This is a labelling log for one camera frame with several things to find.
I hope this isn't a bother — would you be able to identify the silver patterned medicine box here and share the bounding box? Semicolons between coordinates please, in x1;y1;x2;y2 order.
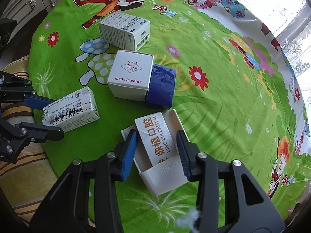
42;86;100;133

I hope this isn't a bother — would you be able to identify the brown white dental box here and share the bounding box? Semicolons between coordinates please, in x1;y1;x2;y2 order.
121;109;188;195

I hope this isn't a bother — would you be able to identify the striped beige sofa cushion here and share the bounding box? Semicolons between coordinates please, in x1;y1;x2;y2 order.
1;55;57;225

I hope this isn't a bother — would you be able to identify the white made-in-china box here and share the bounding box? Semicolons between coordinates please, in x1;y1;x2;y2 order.
107;50;154;102

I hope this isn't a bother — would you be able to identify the white text medicine box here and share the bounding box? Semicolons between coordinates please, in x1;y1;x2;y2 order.
99;12;151;52

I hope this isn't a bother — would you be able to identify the dark blue small box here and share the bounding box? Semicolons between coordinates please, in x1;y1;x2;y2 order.
146;64;176;110

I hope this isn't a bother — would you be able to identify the green cartoon mushroom cloth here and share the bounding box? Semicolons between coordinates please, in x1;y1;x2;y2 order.
29;0;310;218

